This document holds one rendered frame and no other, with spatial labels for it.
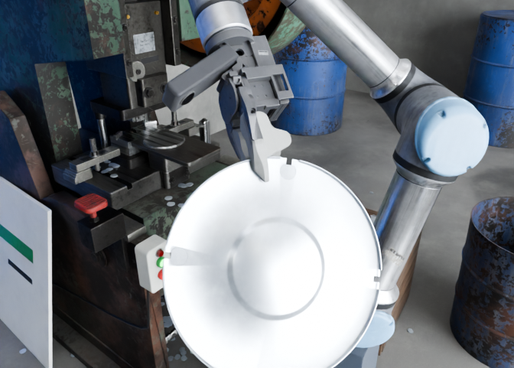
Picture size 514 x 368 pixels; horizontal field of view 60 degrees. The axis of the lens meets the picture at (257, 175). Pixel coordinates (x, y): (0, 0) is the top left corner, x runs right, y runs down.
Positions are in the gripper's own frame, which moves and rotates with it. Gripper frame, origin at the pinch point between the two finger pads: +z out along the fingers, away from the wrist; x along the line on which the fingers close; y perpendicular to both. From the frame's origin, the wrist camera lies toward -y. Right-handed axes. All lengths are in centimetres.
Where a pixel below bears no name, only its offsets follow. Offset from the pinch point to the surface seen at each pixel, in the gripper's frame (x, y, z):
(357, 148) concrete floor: 210, 168, -62
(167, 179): 76, 4, -26
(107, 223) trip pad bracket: 61, -17, -13
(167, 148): 69, 5, -33
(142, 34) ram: 55, 3, -61
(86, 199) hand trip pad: 58, -20, -19
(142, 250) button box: 63, -10, -5
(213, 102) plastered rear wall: 244, 84, -130
